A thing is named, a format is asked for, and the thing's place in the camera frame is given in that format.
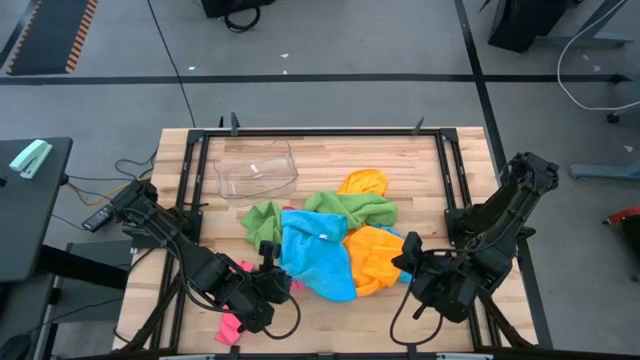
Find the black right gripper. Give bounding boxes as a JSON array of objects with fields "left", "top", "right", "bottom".
[{"left": 390, "top": 249, "right": 482, "bottom": 324}]

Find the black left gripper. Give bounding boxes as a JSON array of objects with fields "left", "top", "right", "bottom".
[{"left": 234, "top": 268, "right": 295, "bottom": 335}]

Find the green microfiber towel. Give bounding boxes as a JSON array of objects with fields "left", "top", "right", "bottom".
[
  {"left": 303, "top": 190, "right": 400, "bottom": 230},
  {"left": 240, "top": 200, "right": 284, "bottom": 252}
]

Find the orange microfiber towel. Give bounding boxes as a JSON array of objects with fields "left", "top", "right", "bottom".
[
  {"left": 336, "top": 168, "right": 391, "bottom": 198},
  {"left": 341, "top": 225, "right": 407, "bottom": 298}
]

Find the clear plastic bin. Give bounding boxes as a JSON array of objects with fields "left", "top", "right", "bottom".
[{"left": 213, "top": 138, "right": 301, "bottom": 208}]

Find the black power adapter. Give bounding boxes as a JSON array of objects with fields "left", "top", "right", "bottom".
[{"left": 80, "top": 203, "right": 116, "bottom": 234}]

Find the grey desk foot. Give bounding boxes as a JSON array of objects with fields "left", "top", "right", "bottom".
[{"left": 568, "top": 160, "right": 640, "bottom": 182}]

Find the red upholstered chair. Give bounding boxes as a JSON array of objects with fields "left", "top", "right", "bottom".
[{"left": 601, "top": 204, "right": 640, "bottom": 282}]

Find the black office desk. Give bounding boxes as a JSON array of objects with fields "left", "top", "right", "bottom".
[{"left": 0, "top": 136, "right": 74, "bottom": 284}]

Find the black computer tower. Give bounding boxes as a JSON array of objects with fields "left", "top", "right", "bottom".
[
  {"left": 486, "top": 0, "right": 570, "bottom": 55},
  {"left": 200, "top": 0, "right": 277, "bottom": 20}
]

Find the mint green stapler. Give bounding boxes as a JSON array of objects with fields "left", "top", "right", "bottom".
[{"left": 8, "top": 138, "right": 54, "bottom": 181}]

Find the black orange-edged floor mat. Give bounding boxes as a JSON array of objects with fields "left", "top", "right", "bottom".
[{"left": 3, "top": 0, "right": 101, "bottom": 77}]

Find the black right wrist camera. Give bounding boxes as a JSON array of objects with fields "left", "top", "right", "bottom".
[{"left": 402, "top": 231, "right": 425, "bottom": 257}]

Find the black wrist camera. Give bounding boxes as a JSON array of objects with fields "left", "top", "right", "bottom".
[
  {"left": 257, "top": 240, "right": 282, "bottom": 274},
  {"left": 402, "top": 231, "right": 425, "bottom": 257}
]

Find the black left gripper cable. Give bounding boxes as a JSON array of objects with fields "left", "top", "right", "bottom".
[{"left": 259, "top": 278, "right": 303, "bottom": 342}]

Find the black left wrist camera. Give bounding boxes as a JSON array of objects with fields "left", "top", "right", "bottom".
[{"left": 257, "top": 240, "right": 282, "bottom": 274}]

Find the yellow floor cable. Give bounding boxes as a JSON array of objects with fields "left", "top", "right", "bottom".
[{"left": 64, "top": 173, "right": 154, "bottom": 208}]

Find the black power cable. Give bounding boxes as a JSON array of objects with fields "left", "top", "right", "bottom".
[{"left": 51, "top": 148, "right": 159, "bottom": 232}]

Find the white floor cable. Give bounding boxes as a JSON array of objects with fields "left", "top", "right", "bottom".
[{"left": 555, "top": 0, "right": 640, "bottom": 113}]

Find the black hanging cable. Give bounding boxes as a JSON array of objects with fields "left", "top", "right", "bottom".
[{"left": 145, "top": 0, "right": 198, "bottom": 129}]

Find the black coiled cable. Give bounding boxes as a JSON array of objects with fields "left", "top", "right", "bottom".
[{"left": 222, "top": 3, "right": 263, "bottom": 34}]

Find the grey desk leg frame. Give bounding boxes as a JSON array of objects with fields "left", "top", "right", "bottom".
[{"left": 542, "top": 0, "right": 637, "bottom": 49}]

